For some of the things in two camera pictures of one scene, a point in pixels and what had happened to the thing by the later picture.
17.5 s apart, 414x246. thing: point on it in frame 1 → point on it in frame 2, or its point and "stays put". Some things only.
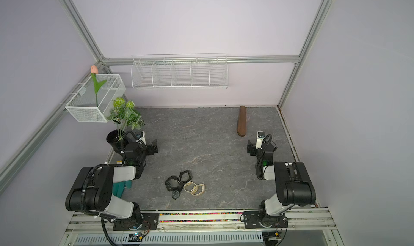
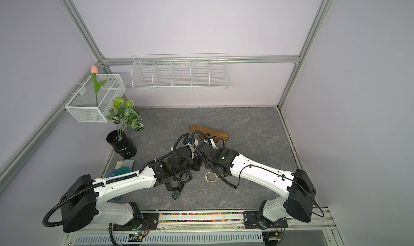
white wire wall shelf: [194, 70] stays put
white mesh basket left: [82, 106] stays put
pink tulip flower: [94, 70] stays put
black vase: [118, 139] stays put
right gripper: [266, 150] → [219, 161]
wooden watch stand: [241, 127] → [214, 135]
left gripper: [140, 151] → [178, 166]
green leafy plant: [124, 114] stays put
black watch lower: [175, 190] stays put
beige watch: [195, 189] → [211, 176]
